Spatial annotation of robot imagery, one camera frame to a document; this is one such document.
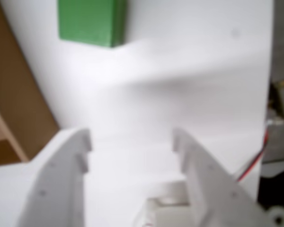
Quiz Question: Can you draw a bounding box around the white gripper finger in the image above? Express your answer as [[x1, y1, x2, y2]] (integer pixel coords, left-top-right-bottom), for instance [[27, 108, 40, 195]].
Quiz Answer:
[[14, 128, 93, 227], [172, 128, 275, 227]]

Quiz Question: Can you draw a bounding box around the green cube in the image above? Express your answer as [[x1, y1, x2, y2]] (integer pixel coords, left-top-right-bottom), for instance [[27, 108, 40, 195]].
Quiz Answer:
[[58, 0, 128, 48]]

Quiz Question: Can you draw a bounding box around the brown cardboard box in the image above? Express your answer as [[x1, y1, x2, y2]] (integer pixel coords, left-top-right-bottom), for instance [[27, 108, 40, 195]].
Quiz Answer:
[[0, 0, 61, 167]]

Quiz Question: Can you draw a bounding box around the red black servo cable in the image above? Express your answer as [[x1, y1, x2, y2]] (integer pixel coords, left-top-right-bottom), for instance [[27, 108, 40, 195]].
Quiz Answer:
[[236, 127, 270, 183]]

